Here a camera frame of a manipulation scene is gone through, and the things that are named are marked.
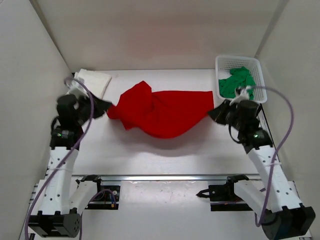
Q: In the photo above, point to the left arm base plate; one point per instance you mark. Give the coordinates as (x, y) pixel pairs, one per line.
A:
(109, 194)

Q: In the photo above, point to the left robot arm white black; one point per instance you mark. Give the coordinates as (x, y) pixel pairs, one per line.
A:
(54, 213)

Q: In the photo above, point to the green t shirt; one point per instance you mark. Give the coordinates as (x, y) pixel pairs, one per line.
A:
(240, 77)

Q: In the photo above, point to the red t shirt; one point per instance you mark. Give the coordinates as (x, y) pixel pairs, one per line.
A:
(161, 114)

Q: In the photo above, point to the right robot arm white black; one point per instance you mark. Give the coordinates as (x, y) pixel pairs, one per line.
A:
(278, 209)

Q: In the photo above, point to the aluminium table rail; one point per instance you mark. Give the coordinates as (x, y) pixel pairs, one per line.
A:
(163, 177)

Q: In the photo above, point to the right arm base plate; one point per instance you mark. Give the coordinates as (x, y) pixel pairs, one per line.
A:
(222, 196)

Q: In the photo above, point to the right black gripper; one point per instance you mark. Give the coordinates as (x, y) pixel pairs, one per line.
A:
(218, 114)

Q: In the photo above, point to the white plastic basket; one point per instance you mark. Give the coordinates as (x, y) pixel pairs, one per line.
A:
(223, 64)

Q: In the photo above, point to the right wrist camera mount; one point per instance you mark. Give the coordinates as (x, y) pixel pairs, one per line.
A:
(241, 94)

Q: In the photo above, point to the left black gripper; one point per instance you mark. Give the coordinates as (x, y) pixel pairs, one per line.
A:
(100, 106)

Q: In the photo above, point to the white t shirt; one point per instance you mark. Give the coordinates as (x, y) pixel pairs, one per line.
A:
(96, 82)

